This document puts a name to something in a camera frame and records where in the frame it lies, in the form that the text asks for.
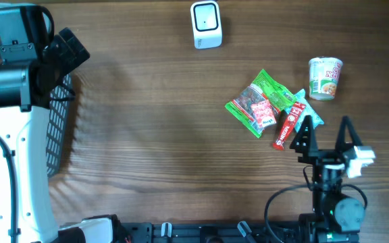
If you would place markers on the white chicken cup noodles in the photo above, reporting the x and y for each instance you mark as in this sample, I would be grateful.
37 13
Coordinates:
324 73

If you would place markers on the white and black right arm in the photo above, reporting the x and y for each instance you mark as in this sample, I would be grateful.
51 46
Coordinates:
336 217

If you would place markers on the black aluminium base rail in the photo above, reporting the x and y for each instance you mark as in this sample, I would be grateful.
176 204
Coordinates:
287 231

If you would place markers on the white cube barcode scanner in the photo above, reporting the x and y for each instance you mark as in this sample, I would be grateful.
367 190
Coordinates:
206 24

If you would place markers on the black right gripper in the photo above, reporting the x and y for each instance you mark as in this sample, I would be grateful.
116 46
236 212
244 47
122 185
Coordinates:
325 158

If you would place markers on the green gummy candy bag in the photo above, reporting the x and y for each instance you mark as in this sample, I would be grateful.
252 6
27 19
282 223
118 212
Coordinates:
262 88

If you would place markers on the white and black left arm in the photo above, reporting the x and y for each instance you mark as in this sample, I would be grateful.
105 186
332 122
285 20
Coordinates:
34 60

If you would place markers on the small orange juice carton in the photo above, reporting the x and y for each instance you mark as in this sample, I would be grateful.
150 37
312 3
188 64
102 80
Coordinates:
264 114

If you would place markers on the light teal packet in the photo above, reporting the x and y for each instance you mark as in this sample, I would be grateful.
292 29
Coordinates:
300 97

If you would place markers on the red Nescafe coffee stick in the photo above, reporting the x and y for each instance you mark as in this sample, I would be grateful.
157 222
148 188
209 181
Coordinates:
289 124

